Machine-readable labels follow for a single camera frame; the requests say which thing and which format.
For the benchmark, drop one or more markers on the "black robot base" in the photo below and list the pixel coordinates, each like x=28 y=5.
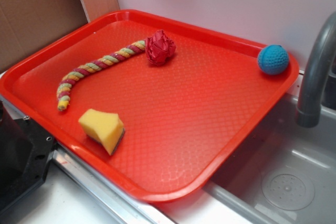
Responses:
x=26 y=150

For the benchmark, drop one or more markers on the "crumpled red paper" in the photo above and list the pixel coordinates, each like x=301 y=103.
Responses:
x=159 y=48

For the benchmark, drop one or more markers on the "red plastic tray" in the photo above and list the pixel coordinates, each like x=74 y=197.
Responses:
x=182 y=120

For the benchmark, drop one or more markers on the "yellow sponge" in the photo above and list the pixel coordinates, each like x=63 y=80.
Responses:
x=105 y=128

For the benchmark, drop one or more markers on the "blue dimpled ball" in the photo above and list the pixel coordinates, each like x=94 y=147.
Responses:
x=273 y=60

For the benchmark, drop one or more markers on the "grey plastic sink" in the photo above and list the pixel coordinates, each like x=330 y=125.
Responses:
x=278 y=144

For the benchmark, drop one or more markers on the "grey faucet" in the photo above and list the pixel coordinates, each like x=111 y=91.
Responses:
x=318 y=84

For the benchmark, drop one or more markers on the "sink drain cover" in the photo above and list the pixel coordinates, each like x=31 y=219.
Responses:
x=288 y=191

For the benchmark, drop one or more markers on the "brown cardboard panel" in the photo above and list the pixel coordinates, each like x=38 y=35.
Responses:
x=30 y=25

